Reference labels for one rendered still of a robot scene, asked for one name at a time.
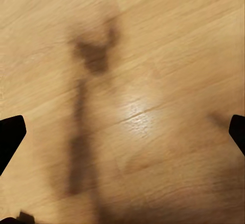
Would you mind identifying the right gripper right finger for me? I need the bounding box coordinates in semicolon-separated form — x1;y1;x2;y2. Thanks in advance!
229;115;245;156

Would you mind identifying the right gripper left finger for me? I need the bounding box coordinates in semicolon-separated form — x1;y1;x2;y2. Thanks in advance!
0;115;27;176

